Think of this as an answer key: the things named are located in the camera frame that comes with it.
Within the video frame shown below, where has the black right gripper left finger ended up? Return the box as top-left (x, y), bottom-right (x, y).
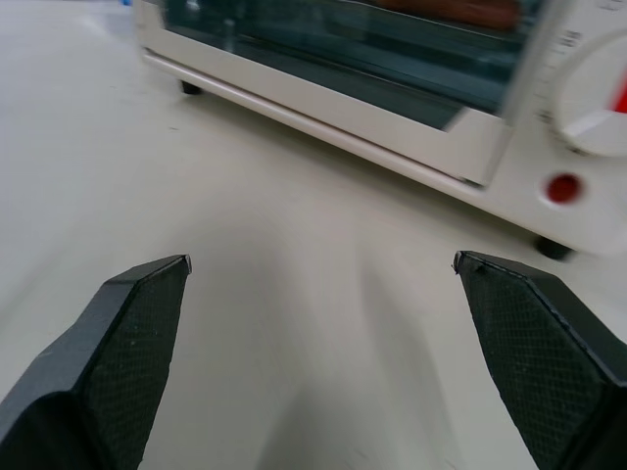
top-left (0, 254), bottom-right (193, 470)

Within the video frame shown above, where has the glass oven door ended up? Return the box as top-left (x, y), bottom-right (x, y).
top-left (141, 0), bottom-right (545, 187)

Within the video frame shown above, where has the red indicator light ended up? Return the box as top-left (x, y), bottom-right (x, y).
top-left (546, 172), bottom-right (581, 204)

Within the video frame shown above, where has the cream toaster oven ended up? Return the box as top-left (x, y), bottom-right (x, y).
top-left (135, 0), bottom-right (627, 259)

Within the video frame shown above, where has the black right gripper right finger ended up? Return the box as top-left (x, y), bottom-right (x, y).
top-left (450, 250), bottom-right (627, 470)

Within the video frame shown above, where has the white timer knob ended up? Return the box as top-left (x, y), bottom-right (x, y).
top-left (554, 36), bottom-right (627, 158)

